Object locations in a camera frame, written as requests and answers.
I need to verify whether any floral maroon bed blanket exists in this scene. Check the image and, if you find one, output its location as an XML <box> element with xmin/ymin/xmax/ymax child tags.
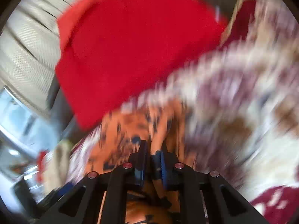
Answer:
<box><xmin>67</xmin><ymin>0</ymin><xmax>299</xmax><ymax>224</ymax></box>

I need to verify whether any cream dotted curtain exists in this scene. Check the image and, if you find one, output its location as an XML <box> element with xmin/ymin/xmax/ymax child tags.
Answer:
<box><xmin>1</xmin><ymin>0</ymin><xmax>76</xmax><ymax>118</ymax></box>

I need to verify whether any red folded blanket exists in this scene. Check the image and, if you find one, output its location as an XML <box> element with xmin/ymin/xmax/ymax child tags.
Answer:
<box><xmin>55</xmin><ymin>0</ymin><xmax>226</xmax><ymax>130</ymax></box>

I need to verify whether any window with metal frame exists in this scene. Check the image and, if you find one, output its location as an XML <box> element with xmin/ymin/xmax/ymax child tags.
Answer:
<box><xmin>1</xmin><ymin>86</ymin><xmax>59</xmax><ymax>214</ymax></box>

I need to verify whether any orange black floral garment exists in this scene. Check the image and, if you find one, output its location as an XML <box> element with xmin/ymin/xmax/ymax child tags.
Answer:
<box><xmin>85</xmin><ymin>101</ymin><xmax>196</xmax><ymax>223</ymax></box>

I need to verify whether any beige quilted jacket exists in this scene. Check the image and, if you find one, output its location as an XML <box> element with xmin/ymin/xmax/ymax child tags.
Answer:
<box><xmin>43</xmin><ymin>139</ymin><xmax>73</xmax><ymax>194</ymax></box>

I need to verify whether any red paper decoration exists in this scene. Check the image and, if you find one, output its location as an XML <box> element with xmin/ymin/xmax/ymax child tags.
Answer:
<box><xmin>36</xmin><ymin>150</ymin><xmax>48</xmax><ymax>183</ymax></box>

